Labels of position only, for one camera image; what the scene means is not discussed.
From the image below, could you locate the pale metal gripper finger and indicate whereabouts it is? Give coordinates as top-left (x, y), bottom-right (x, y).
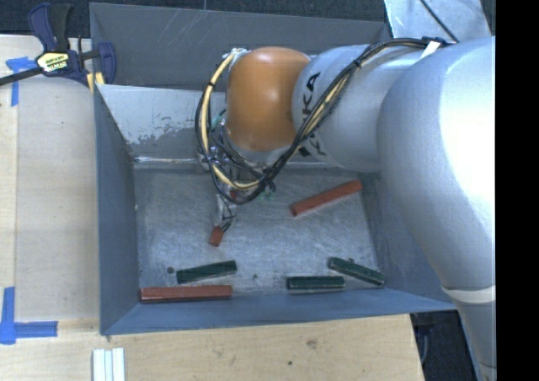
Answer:
top-left (214, 193), bottom-right (227, 228)

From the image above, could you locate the red-brown block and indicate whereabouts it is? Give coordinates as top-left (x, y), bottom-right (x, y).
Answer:
top-left (289, 180), bottom-right (364, 218)
top-left (139, 284), bottom-right (234, 304)
top-left (208, 224), bottom-right (227, 248)

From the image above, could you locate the grey metal bin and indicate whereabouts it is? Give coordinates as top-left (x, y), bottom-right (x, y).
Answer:
top-left (88, 2), bottom-right (459, 336)

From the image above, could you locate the dark green flat block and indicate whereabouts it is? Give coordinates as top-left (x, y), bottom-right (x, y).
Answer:
top-left (328, 256), bottom-right (386, 287)
top-left (286, 275), bottom-right (347, 292)
top-left (175, 260), bottom-right (238, 286)

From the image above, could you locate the pale wood flat board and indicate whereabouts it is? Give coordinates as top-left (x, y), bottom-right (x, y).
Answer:
top-left (13, 74), bottom-right (103, 324)

